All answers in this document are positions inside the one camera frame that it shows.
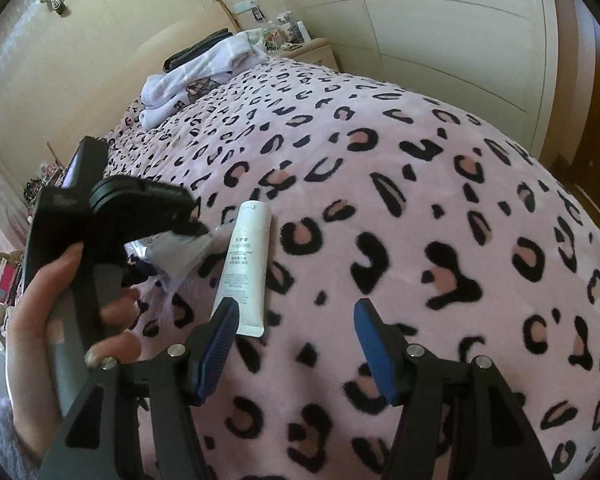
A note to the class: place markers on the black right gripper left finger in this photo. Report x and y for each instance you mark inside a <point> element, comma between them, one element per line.
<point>100,436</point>

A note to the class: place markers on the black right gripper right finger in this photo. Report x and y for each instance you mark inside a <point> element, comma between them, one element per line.
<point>491,437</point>

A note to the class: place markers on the clear bag cotton pads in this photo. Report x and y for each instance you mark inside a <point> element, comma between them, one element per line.
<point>167,258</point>

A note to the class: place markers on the white cream tube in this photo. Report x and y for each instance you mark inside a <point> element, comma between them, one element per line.
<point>244,271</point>

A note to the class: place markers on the fuzzy white sleeve forearm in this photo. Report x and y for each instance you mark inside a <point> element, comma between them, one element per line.
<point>13,457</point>

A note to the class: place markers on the person left hand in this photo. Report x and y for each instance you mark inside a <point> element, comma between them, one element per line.
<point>30,334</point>

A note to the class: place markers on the cluttered nightstand shelf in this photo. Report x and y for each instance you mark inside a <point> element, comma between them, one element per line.
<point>48,174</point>

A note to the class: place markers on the white folded clothes pile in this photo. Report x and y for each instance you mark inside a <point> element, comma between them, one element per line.
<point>165,94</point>

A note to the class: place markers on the black flat case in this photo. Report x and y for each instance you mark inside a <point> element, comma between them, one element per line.
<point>205,44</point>

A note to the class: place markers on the pink leopard print blanket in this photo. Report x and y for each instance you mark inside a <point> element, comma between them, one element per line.
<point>461,239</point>

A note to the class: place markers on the light wooden bedside table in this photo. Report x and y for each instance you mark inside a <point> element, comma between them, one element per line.
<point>318,51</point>

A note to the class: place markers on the white wardrobe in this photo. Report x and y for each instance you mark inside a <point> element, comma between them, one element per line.
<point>497,59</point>

